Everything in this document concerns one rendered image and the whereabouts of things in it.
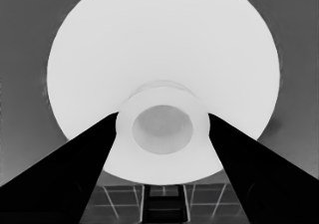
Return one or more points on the large thick white disc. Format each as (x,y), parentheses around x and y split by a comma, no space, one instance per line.
(149,44)

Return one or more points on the dark robot body block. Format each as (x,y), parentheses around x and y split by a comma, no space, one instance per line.
(164,210)

